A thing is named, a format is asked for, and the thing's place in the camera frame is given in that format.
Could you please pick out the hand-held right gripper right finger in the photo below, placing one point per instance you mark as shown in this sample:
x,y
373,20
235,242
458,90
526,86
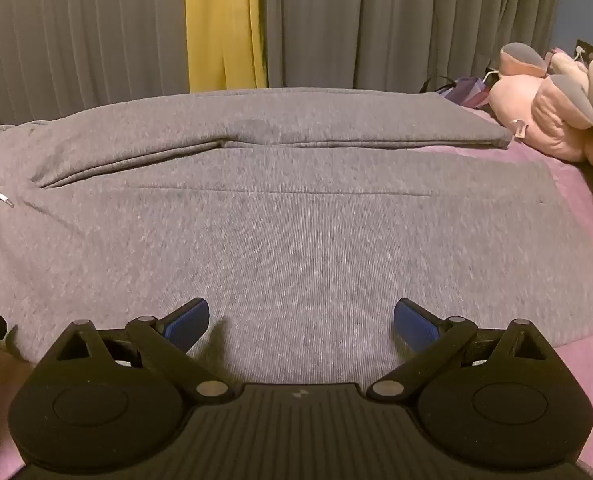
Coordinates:
x,y
416,324

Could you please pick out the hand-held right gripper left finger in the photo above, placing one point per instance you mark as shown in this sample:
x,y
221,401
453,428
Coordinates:
x,y
187,322

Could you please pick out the grey pants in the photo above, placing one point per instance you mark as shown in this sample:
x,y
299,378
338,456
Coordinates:
x,y
286,230

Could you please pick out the purple bag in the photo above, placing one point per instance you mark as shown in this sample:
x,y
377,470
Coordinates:
x,y
469,91

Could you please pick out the pink plush toy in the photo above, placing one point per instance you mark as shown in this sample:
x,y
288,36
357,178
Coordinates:
x,y
526,95

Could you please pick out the yellow curtain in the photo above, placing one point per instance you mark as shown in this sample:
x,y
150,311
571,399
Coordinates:
x,y
224,25

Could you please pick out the black wall outlet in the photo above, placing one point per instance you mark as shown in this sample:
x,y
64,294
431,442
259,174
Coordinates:
x,y
592,49

